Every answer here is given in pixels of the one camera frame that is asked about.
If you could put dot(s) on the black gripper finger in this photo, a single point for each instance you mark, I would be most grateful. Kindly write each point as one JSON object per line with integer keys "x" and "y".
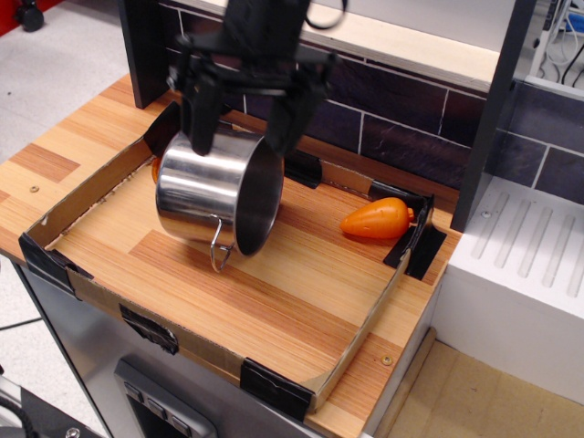
{"x": 202, "y": 106}
{"x": 288, "y": 119}

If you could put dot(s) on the light wooden shelf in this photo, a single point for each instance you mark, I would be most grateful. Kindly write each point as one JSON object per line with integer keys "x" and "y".
{"x": 463, "y": 65}

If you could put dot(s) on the stainless steel pot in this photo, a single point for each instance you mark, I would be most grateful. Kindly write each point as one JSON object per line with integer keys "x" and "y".
{"x": 227, "y": 199}

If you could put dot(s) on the cardboard fence with black tape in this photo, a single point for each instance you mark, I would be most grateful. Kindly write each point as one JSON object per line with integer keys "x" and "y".
{"x": 284, "y": 323}

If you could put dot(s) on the orange plastic toy carrot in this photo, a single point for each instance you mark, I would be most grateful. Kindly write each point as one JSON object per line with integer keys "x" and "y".
{"x": 386, "y": 218}

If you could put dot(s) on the dark grey left post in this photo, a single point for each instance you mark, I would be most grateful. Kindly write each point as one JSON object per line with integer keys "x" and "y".
{"x": 149, "y": 30}

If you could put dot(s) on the dark grey vertical post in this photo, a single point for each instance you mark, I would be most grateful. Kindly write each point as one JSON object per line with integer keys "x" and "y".
{"x": 496, "y": 113}

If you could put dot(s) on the grey toy oven front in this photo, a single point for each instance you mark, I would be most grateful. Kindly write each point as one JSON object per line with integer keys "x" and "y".
{"x": 158, "y": 412}

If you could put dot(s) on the orange transparent pot lid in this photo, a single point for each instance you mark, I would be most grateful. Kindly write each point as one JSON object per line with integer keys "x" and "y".
{"x": 156, "y": 168}

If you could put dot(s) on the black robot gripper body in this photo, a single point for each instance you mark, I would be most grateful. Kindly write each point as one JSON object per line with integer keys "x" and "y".
{"x": 257, "y": 49}

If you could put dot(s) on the white toy sink drainboard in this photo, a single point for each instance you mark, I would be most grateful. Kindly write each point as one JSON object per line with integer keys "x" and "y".
{"x": 512, "y": 294}

